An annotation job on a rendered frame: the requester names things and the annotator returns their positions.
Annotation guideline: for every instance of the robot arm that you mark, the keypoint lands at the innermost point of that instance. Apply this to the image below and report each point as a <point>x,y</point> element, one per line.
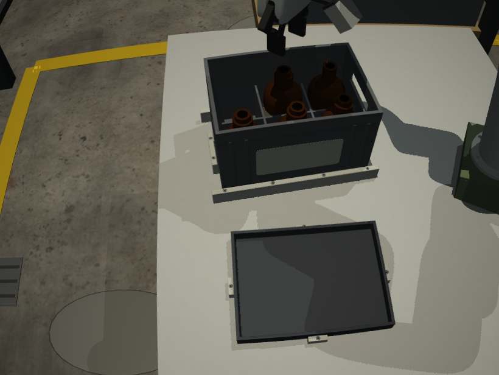
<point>484,152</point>

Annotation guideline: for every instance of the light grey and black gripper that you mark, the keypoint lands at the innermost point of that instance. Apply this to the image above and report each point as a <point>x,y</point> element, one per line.
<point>291,11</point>

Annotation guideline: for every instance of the dark grey divided crate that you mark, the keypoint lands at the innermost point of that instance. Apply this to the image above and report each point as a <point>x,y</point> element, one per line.
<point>274,150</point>

